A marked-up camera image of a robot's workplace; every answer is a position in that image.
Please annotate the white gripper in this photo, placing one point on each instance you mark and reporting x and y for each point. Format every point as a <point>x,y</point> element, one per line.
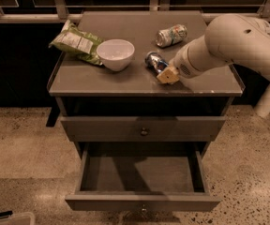
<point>181,64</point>

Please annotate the blue silver redbull can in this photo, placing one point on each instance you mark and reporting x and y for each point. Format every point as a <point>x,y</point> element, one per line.
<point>155,61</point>

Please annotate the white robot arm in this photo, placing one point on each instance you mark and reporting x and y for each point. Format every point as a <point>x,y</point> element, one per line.
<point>228,39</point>

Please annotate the green silver soda can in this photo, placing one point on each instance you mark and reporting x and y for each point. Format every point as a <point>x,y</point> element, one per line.
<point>170,36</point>

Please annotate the grey drawer cabinet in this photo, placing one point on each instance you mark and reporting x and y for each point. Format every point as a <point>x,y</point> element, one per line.
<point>86,90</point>

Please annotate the closed grey upper drawer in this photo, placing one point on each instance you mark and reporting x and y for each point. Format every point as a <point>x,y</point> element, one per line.
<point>142,128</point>

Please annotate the open grey middle drawer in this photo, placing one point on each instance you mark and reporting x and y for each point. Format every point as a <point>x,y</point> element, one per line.
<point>122,183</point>

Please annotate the white bowl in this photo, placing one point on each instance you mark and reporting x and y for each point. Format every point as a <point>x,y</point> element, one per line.
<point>115,54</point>

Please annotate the green chip bag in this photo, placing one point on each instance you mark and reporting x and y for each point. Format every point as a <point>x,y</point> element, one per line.
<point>79,43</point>

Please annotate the metal window railing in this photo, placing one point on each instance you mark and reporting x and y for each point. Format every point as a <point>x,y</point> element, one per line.
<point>32,13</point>

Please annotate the clear plastic bin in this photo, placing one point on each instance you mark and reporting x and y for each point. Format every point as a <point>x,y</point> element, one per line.
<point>19,219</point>

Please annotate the white cylindrical post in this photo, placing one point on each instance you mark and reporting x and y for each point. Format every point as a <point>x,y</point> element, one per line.
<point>262,107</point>

